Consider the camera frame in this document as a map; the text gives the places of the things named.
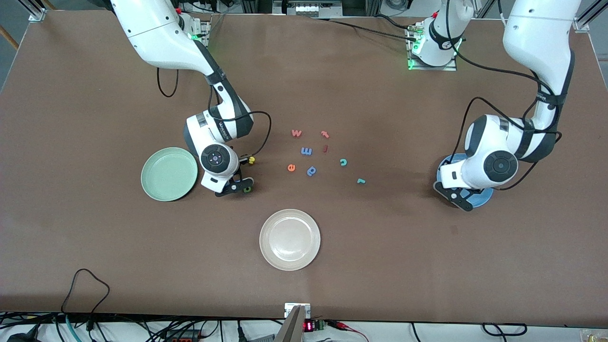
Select black coiled cable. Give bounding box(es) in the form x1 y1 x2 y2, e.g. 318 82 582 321
482 323 528 336

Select grey device with white light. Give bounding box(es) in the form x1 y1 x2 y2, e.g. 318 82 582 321
273 0 342 19

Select grey camera pole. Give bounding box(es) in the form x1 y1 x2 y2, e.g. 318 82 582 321
275 305 305 342

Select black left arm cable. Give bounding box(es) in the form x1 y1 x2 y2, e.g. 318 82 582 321
444 0 564 191

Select white pole mount plate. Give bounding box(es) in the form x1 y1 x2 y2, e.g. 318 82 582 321
284 303 311 319

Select red and black clip leads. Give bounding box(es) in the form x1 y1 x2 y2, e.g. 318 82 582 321
328 321 369 342

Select blue plate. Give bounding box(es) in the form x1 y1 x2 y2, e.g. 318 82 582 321
437 153 495 209

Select thin black cable loop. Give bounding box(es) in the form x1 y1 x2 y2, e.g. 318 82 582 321
61 268 111 316

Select green plate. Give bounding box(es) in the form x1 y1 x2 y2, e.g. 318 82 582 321
141 147 199 202

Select black arm base cable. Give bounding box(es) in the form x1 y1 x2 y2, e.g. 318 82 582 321
309 17 419 41

